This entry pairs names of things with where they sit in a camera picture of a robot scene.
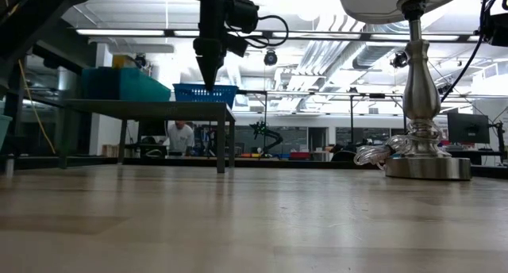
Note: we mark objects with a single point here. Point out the red storage bin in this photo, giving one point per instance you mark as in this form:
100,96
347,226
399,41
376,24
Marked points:
300,155

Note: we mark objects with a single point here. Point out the white fabric lamp shade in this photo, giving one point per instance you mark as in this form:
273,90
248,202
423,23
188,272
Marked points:
373,3

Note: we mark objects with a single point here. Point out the black aluminium table frame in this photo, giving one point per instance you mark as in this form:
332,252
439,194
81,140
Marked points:
278,162

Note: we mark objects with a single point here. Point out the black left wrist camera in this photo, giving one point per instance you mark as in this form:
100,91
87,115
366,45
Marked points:
244,13

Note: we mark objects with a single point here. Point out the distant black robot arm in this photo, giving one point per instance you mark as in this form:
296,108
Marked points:
270,136

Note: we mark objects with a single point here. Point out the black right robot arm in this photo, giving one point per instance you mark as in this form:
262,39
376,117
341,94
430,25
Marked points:
496,23

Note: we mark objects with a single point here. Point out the black desk monitor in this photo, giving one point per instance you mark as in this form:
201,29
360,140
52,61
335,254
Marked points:
468,128

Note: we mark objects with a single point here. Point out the blue slotted plastic basket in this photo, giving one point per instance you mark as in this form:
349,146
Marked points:
190,93

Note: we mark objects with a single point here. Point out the silver metal lamp base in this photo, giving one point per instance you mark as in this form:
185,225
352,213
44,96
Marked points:
420,94

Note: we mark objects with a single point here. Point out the yellow green crayon box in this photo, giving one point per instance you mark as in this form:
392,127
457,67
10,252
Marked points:
123,62

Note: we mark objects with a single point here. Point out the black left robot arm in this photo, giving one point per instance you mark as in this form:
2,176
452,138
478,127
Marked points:
39,11

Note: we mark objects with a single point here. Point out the grey perforated metal shelf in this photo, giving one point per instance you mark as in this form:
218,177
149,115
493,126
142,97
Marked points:
158,108

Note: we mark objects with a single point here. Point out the black ceiling spotlight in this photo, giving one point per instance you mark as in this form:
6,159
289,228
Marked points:
270,58
400,60
139,60

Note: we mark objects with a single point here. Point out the dark teal plastic bin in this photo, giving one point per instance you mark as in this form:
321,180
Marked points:
139,86

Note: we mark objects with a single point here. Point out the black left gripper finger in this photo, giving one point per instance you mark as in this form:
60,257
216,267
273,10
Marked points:
209,70

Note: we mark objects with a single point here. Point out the person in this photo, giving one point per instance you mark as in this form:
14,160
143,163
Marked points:
180,138

